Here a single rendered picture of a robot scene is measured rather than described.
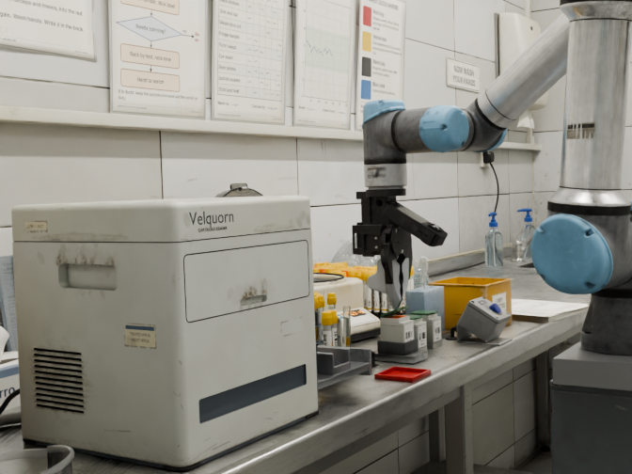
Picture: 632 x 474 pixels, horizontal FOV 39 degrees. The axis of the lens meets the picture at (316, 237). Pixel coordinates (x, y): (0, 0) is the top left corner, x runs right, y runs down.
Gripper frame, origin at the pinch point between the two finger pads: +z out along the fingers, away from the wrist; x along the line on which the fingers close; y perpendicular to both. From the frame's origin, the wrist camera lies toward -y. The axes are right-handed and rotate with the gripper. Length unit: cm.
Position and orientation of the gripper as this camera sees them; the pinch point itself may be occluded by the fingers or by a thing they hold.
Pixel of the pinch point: (399, 302)
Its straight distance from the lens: 157.1
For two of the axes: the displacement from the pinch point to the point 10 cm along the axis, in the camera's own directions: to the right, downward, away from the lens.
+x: -5.5, 0.7, -8.3
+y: -8.3, -0.1, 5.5
